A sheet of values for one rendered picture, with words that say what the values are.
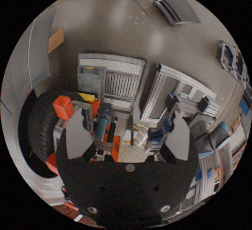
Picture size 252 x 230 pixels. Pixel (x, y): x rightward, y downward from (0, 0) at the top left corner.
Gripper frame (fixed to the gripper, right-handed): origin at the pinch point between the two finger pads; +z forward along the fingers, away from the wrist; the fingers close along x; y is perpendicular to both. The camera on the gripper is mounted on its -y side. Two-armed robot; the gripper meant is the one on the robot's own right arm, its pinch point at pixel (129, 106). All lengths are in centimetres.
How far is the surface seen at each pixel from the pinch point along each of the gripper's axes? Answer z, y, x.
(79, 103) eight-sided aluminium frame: 26.8, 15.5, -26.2
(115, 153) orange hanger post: 37, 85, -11
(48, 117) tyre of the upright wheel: 8.4, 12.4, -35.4
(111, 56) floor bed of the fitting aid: 90, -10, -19
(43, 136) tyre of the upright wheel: 0.5, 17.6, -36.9
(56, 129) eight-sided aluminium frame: 7.5, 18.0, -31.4
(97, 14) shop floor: 87, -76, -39
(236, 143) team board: -53, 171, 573
